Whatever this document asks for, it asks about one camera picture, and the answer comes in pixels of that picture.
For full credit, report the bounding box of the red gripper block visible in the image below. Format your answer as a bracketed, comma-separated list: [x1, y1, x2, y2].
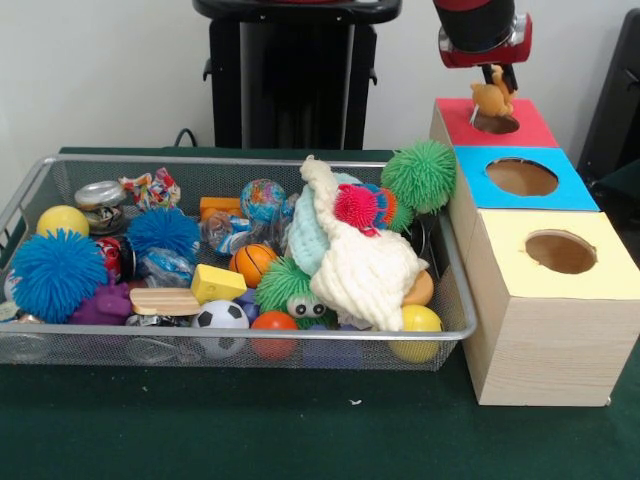
[437, 13, 534, 95]

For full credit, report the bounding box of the tan bear plush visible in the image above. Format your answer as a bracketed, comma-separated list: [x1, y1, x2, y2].
[468, 67, 519, 124]

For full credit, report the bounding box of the plain green spiky ball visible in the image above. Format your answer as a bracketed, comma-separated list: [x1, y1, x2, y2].
[380, 138, 459, 216]

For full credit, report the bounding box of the multicolour spiky caterpillar toy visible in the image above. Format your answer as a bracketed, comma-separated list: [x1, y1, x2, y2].
[333, 182, 414, 237]

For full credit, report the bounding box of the cream waffle cloth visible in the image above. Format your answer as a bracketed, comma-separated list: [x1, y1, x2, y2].
[299, 154, 431, 332]

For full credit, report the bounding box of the light blue waffle cloth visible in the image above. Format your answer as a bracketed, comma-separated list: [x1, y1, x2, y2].
[288, 173, 362, 277]

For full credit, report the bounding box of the colourful patterned cloth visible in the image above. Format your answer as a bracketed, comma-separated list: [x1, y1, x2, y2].
[118, 167, 181, 211]

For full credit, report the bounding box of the wooden box with three holes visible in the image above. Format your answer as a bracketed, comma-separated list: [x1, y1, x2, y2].
[426, 97, 626, 408]

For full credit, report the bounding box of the shallow clear mesh bin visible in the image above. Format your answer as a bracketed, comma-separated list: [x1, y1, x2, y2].
[0, 155, 478, 371]

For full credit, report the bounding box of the black chair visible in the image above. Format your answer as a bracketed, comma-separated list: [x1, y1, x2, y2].
[577, 8, 640, 176]

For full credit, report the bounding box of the dark green table cloth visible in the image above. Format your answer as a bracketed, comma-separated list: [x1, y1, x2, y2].
[0, 145, 640, 480]
[592, 159, 640, 231]

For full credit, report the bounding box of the globe print ball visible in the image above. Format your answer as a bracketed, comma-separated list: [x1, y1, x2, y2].
[240, 178, 288, 224]

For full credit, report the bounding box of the small basketball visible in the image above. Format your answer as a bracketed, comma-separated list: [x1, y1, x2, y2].
[229, 243, 278, 289]

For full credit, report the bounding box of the small soccer ball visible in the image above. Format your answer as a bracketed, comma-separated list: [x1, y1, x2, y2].
[190, 299, 250, 360]

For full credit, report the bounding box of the small blue spiky ball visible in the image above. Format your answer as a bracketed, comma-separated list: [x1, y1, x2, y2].
[126, 207, 201, 264]

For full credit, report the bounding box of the large blue spiky ball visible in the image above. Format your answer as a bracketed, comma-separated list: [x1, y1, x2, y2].
[10, 228, 109, 324]

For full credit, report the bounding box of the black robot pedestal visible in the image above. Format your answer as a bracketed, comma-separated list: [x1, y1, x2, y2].
[192, 0, 404, 151]

